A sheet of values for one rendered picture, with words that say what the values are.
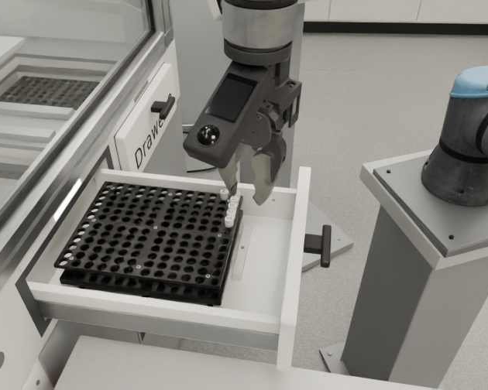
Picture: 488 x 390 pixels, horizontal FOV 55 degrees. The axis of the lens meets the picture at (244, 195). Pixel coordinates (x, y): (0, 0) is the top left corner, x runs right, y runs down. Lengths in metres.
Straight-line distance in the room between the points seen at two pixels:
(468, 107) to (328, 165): 1.48
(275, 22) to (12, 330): 0.46
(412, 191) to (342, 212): 1.11
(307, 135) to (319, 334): 1.19
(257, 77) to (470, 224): 0.56
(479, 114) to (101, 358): 0.69
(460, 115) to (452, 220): 0.19
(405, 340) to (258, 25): 0.88
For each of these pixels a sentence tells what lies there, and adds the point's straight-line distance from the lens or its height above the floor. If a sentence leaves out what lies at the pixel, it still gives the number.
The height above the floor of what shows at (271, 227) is 0.84.
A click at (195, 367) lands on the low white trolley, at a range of 0.71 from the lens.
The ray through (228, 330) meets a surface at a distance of 0.60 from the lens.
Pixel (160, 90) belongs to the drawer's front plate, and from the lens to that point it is 0.99.
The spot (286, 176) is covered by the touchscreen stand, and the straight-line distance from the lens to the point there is 1.79.
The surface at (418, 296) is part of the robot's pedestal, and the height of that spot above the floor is 0.57.
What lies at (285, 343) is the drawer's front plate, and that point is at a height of 0.89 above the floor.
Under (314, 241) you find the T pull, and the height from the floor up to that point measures 0.91.
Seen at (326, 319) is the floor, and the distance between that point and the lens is 1.69.
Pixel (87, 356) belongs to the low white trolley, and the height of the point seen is 0.76.
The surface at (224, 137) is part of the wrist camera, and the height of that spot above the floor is 1.11.
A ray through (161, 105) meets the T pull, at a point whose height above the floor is 0.91.
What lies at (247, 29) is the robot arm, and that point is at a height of 1.20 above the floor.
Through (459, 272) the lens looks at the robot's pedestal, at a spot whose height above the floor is 0.63.
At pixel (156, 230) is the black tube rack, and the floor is 0.90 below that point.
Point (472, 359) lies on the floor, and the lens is 1.74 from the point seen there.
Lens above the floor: 1.37
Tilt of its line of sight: 41 degrees down
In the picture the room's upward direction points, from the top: straight up
